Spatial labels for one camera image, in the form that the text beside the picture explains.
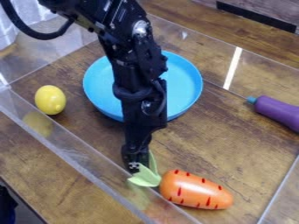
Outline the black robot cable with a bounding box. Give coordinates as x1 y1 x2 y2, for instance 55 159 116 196
0 0 77 41

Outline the orange toy carrot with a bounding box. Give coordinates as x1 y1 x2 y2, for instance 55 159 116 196
128 154 234 210

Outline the yellow toy lemon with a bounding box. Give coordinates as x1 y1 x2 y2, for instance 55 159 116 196
33 85 67 116

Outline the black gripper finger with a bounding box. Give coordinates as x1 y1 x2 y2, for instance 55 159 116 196
122 144 150 174

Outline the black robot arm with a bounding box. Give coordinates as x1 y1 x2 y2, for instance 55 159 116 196
37 0 167 173

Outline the clear acrylic barrier wall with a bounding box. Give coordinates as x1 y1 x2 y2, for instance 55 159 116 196
0 86 202 224

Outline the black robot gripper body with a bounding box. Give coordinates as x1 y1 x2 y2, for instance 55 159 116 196
120 80 170 156

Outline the blue plastic plate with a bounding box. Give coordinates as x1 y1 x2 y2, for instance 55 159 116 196
83 51 203 122

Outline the purple toy eggplant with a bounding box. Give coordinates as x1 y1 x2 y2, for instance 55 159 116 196
247 95 299 133

